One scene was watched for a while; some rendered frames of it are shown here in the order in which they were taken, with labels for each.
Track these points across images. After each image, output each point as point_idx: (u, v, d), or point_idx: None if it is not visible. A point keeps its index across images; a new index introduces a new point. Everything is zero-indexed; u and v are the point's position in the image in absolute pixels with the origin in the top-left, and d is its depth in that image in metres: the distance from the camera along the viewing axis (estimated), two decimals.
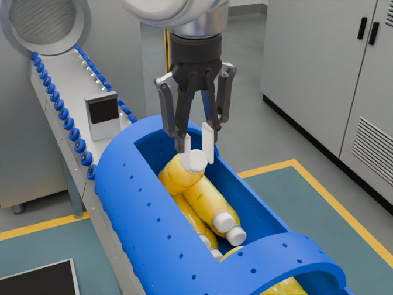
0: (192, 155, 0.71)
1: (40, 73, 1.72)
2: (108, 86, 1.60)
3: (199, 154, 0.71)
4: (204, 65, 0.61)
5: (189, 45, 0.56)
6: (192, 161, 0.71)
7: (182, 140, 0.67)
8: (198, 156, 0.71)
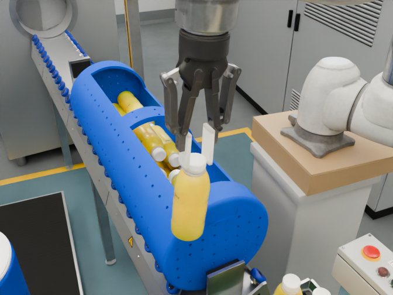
0: (190, 156, 0.72)
1: (38, 49, 2.35)
2: None
3: (196, 155, 0.72)
4: (210, 64, 0.62)
5: (197, 41, 0.57)
6: (190, 160, 0.71)
7: (183, 139, 0.67)
8: (196, 157, 0.72)
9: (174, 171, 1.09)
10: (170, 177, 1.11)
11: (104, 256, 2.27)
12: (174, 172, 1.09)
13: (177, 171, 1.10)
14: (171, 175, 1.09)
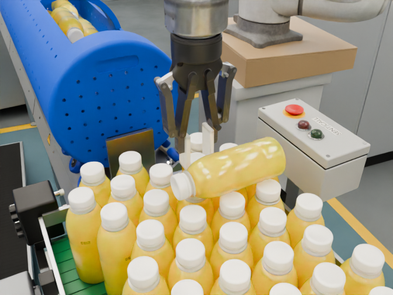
0: (190, 156, 0.72)
1: None
2: None
3: (197, 155, 0.72)
4: (204, 65, 0.61)
5: (189, 45, 0.56)
6: (190, 160, 0.71)
7: (182, 140, 0.67)
8: (197, 156, 0.72)
9: None
10: None
11: (60, 203, 2.15)
12: None
13: None
14: None
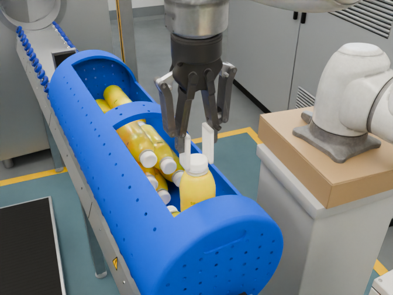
0: None
1: (22, 41, 2.14)
2: (75, 50, 2.03)
3: None
4: (204, 65, 0.61)
5: (189, 45, 0.56)
6: None
7: (182, 140, 0.67)
8: None
9: (199, 169, 0.70)
10: None
11: (94, 268, 2.07)
12: (199, 169, 0.70)
13: (203, 168, 0.70)
14: (193, 170, 0.70)
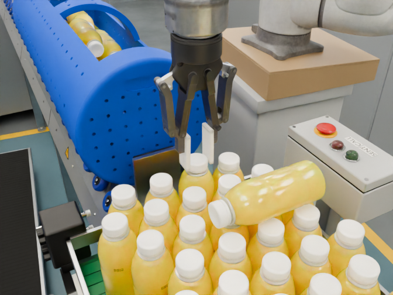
0: (224, 178, 0.70)
1: None
2: None
3: (230, 177, 0.70)
4: (204, 65, 0.61)
5: (189, 45, 0.56)
6: (224, 182, 0.69)
7: (182, 140, 0.67)
8: (230, 178, 0.70)
9: (199, 170, 0.70)
10: None
11: None
12: (199, 170, 0.70)
13: (203, 168, 0.71)
14: (192, 170, 0.70)
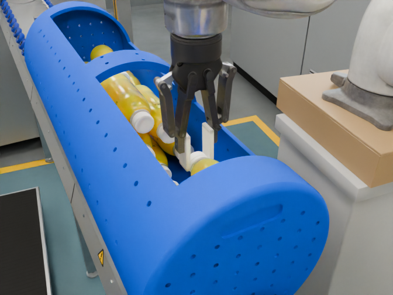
0: None
1: (5, 13, 1.92)
2: None
3: None
4: (204, 65, 0.61)
5: (189, 45, 0.56)
6: None
7: (182, 140, 0.67)
8: None
9: None
10: None
11: (85, 267, 1.84)
12: None
13: None
14: None
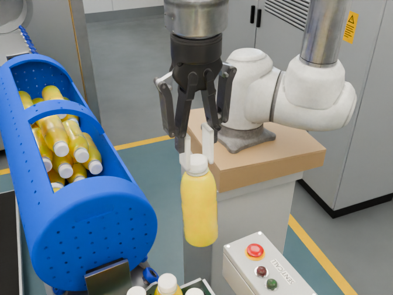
0: None
1: None
2: (35, 52, 2.19)
3: None
4: (204, 65, 0.61)
5: (189, 45, 0.56)
6: None
7: (182, 140, 0.67)
8: None
9: None
10: None
11: None
12: None
13: None
14: None
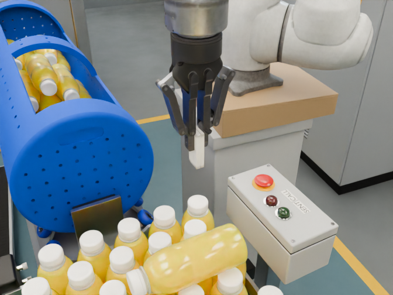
0: (154, 236, 0.70)
1: None
2: None
3: (161, 235, 0.70)
4: (204, 65, 0.61)
5: (189, 44, 0.56)
6: (154, 241, 0.69)
7: (192, 138, 0.68)
8: (161, 236, 0.70)
9: (130, 236, 0.71)
10: (120, 226, 0.72)
11: None
12: (130, 236, 0.71)
13: (135, 235, 0.71)
14: (124, 237, 0.71)
